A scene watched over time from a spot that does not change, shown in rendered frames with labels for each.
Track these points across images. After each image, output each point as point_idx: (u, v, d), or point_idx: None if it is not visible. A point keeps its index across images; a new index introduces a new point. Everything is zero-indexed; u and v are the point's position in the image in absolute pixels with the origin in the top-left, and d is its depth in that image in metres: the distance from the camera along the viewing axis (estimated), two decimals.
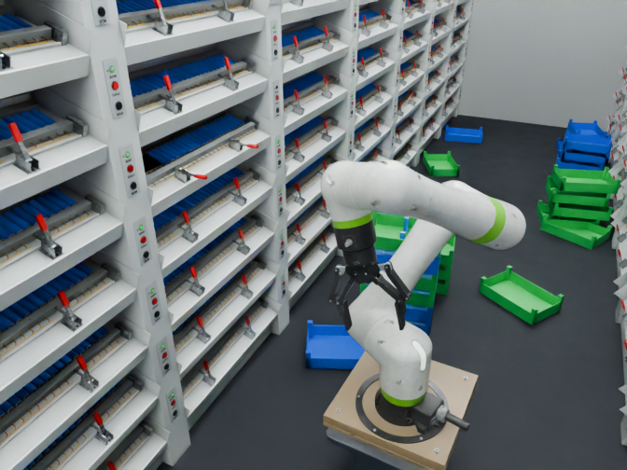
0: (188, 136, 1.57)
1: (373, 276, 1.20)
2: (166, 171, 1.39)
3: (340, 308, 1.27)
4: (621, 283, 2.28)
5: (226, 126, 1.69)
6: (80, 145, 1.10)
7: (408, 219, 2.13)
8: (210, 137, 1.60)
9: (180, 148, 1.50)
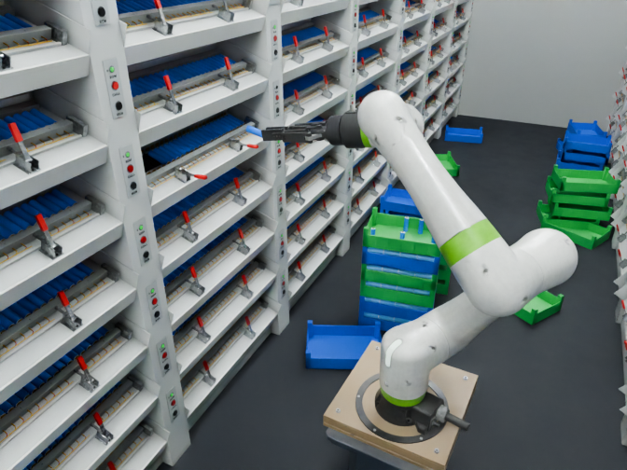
0: (188, 137, 1.57)
1: (312, 128, 1.33)
2: (166, 171, 1.39)
3: (286, 128, 1.41)
4: (621, 283, 2.28)
5: (226, 126, 1.69)
6: (80, 145, 1.10)
7: (408, 219, 2.13)
8: (210, 137, 1.60)
9: (180, 148, 1.50)
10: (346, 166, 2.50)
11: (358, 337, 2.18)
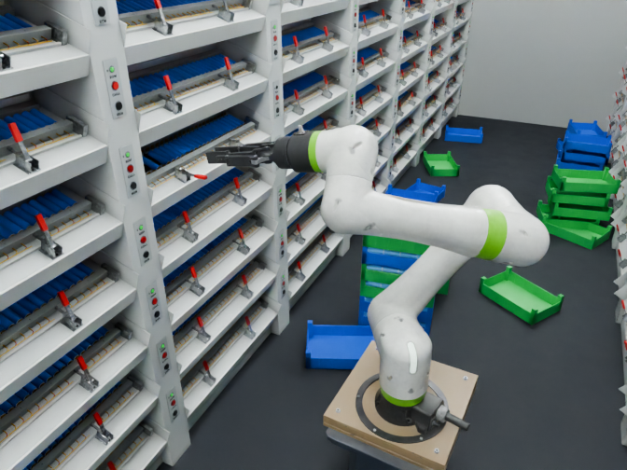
0: (188, 137, 1.57)
1: (259, 150, 1.21)
2: (166, 171, 1.39)
3: (236, 147, 1.30)
4: (621, 283, 2.28)
5: (226, 126, 1.69)
6: (80, 145, 1.10)
7: None
8: (210, 137, 1.60)
9: (180, 148, 1.50)
10: None
11: (358, 337, 2.18)
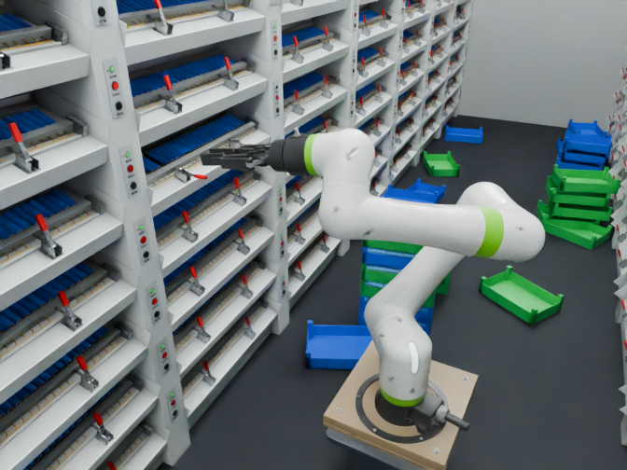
0: (188, 137, 1.57)
1: (255, 152, 1.20)
2: (166, 171, 1.39)
3: (231, 150, 1.28)
4: (621, 283, 2.28)
5: (226, 126, 1.69)
6: (80, 145, 1.10)
7: None
8: (210, 137, 1.60)
9: (180, 148, 1.50)
10: None
11: (358, 337, 2.18)
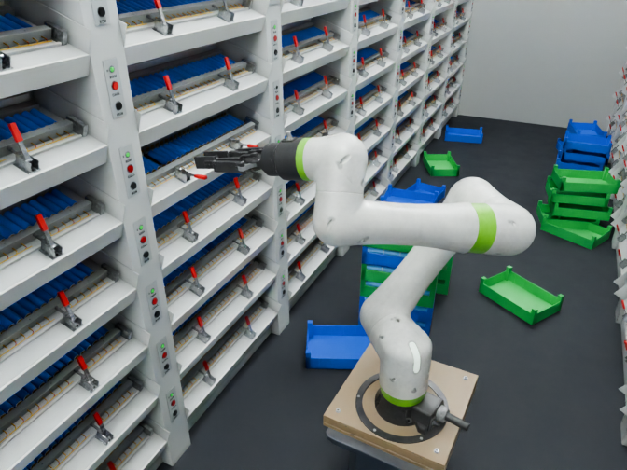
0: (188, 137, 1.57)
1: (247, 156, 1.18)
2: (166, 171, 1.39)
3: (226, 153, 1.26)
4: (621, 283, 2.28)
5: (226, 126, 1.69)
6: (80, 145, 1.10)
7: None
8: (210, 137, 1.60)
9: (180, 148, 1.50)
10: None
11: (358, 337, 2.18)
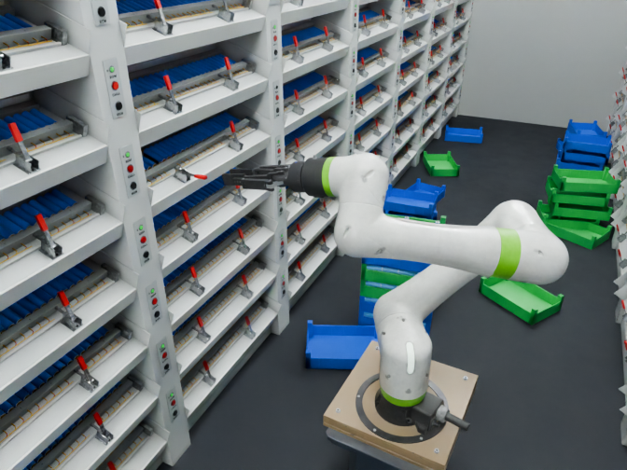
0: (184, 134, 1.57)
1: None
2: (161, 168, 1.39)
3: (241, 183, 1.31)
4: (621, 283, 2.28)
5: (222, 124, 1.70)
6: (80, 145, 1.10)
7: (408, 219, 2.13)
8: (205, 134, 1.60)
9: (175, 145, 1.50)
10: None
11: (358, 337, 2.18)
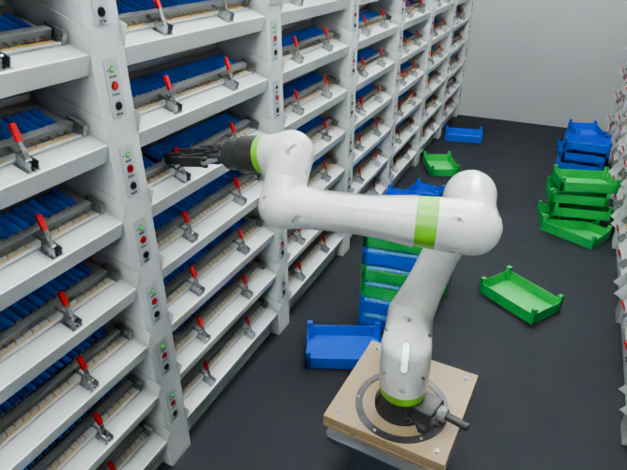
0: (184, 134, 1.57)
1: None
2: (160, 167, 1.40)
3: (180, 161, 1.37)
4: (621, 283, 2.28)
5: (222, 124, 1.70)
6: (80, 145, 1.10)
7: None
8: (205, 134, 1.60)
9: (175, 145, 1.50)
10: (346, 166, 2.50)
11: (358, 337, 2.18)
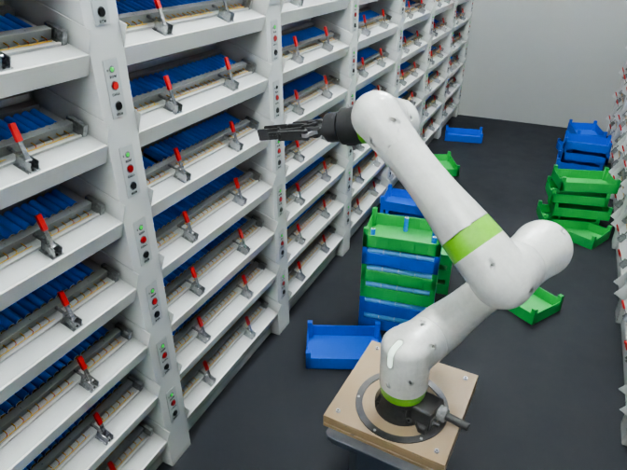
0: (184, 134, 1.57)
1: None
2: (160, 167, 1.40)
3: (276, 137, 1.38)
4: (621, 283, 2.28)
5: (222, 124, 1.70)
6: (80, 145, 1.10)
7: (408, 219, 2.13)
8: (205, 134, 1.60)
9: (175, 145, 1.50)
10: (346, 166, 2.50)
11: (358, 337, 2.18)
